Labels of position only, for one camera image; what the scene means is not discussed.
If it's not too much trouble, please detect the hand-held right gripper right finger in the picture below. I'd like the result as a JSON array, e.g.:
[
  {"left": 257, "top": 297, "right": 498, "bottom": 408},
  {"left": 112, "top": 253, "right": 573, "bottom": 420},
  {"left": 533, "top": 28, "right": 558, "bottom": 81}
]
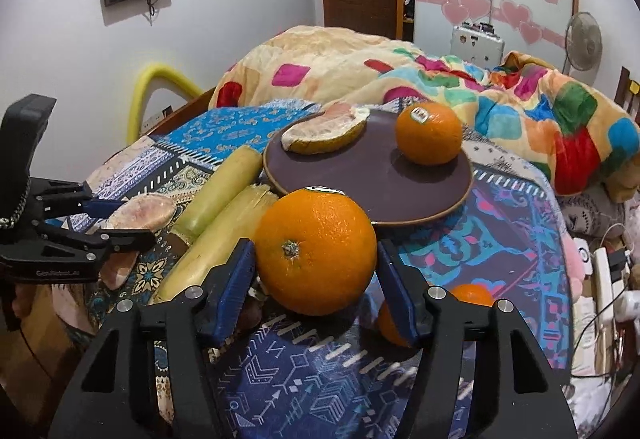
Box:
[{"left": 376, "top": 239, "right": 581, "bottom": 439}]

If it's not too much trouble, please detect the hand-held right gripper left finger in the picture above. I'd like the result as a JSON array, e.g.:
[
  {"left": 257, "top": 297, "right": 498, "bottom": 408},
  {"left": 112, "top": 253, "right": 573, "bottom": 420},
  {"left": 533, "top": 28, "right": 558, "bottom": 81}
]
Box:
[{"left": 47, "top": 238, "right": 258, "bottom": 439}]

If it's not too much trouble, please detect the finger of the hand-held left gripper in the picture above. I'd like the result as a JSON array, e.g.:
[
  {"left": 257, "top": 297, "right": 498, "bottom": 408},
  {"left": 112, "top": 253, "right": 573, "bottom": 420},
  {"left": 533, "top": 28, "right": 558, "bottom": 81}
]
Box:
[
  {"left": 0, "top": 225, "right": 156, "bottom": 282},
  {"left": 29, "top": 178, "right": 127, "bottom": 220}
]

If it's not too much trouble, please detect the pink pomelo piece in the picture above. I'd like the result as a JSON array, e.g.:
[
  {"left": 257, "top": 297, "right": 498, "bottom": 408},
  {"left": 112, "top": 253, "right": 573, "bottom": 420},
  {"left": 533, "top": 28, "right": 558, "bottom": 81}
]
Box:
[{"left": 97, "top": 193, "right": 178, "bottom": 291}]

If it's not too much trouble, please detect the large orange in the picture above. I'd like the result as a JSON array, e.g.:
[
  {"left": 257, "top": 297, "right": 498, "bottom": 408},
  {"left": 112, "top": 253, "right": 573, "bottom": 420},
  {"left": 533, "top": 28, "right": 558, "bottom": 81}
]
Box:
[{"left": 255, "top": 186, "right": 378, "bottom": 317}]

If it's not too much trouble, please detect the brown round plate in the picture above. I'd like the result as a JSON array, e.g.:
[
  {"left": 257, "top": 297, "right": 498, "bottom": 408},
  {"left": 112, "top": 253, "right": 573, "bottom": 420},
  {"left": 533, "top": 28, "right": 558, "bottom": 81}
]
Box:
[{"left": 262, "top": 112, "right": 475, "bottom": 226}]

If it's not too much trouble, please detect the small orange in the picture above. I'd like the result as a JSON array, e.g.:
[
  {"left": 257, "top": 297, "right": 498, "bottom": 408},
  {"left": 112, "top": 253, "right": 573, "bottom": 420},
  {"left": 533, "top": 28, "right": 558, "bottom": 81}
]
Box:
[{"left": 376, "top": 283, "right": 496, "bottom": 347}]

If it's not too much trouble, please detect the blue patterned bedspread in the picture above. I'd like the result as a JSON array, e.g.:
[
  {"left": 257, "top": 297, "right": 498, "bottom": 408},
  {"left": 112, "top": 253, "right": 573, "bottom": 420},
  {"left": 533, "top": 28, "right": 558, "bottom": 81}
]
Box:
[{"left": 65, "top": 99, "right": 576, "bottom": 439}]

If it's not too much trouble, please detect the yellow foam tube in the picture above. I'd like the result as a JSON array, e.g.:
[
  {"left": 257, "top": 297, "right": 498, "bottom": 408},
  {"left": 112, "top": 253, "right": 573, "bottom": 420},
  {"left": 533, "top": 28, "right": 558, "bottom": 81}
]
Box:
[{"left": 127, "top": 63, "right": 203, "bottom": 145}]

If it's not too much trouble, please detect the wooden bed headboard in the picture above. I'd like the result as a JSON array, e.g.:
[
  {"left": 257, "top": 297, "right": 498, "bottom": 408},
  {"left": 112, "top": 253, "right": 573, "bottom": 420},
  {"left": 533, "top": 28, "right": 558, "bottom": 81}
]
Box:
[{"left": 150, "top": 86, "right": 218, "bottom": 135}]

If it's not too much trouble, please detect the turquoise patterned cloth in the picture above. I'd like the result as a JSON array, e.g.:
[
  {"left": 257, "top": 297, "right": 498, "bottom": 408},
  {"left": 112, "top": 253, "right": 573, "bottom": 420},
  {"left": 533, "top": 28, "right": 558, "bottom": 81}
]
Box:
[{"left": 167, "top": 99, "right": 323, "bottom": 165}]

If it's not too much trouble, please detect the orange with sticker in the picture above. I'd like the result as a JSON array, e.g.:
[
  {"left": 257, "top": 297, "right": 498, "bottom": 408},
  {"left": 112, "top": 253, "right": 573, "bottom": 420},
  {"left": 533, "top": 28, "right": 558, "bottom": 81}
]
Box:
[{"left": 395, "top": 102, "right": 463, "bottom": 166}]

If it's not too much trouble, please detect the pink plush toy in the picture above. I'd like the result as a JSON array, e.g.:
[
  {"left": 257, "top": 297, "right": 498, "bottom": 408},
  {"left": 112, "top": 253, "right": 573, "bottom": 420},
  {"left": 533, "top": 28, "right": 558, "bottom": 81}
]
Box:
[{"left": 560, "top": 219, "right": 588, "bottom": 300}]

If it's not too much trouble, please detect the pomelo wedge with yellow peel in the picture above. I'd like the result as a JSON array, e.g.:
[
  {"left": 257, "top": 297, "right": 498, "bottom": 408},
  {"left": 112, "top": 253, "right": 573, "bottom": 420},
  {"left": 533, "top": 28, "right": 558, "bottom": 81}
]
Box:
[{"left": 280, "top": 102, "right": 372, "bottom": 156}]

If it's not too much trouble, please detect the white power strip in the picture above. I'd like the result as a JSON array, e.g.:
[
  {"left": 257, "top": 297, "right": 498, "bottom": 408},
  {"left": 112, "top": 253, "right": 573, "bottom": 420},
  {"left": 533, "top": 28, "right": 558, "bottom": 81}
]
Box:
[{"left": 592, "top": 249, "right": 616, "bottom": 320}]

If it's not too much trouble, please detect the colourful patchwork blanket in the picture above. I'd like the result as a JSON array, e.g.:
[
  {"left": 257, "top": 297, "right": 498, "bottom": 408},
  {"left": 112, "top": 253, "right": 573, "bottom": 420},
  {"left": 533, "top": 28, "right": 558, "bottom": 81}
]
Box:
[{"left": 209, "top": 25, "right": 640, "bottom": 197}]

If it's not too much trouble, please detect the grey printed cloth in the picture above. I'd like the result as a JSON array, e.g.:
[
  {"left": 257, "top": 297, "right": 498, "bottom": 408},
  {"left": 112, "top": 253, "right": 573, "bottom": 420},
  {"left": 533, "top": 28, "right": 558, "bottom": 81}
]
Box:
[{"left": 557, "top": 184, "right": 626, "bottom": 240}]

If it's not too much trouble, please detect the wooden chair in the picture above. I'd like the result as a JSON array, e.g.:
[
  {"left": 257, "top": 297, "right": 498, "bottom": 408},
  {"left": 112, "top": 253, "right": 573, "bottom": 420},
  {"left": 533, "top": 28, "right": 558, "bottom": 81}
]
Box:
[{"left": 617, "top": 66, "right": 640, "bottom": 125}]

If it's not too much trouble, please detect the white standing fan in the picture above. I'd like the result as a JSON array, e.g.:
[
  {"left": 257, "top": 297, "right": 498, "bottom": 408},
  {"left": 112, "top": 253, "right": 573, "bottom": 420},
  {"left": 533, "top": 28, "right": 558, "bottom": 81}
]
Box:
[{"left": 562, "top": 12, "right": 603, "bottom": 75}]

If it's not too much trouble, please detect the wall socket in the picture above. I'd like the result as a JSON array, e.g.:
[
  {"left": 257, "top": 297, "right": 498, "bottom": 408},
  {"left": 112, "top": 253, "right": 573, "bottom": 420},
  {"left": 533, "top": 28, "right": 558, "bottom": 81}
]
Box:
[{"left": 142, "top": 105, "right": 173, "bottom": 132}]

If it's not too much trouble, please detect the black cable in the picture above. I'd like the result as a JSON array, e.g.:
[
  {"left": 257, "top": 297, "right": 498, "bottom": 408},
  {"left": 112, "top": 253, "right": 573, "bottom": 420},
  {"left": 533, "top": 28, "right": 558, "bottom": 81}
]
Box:
[{"left": 570, "top": 309, "right": 621, "bottom": 377}]

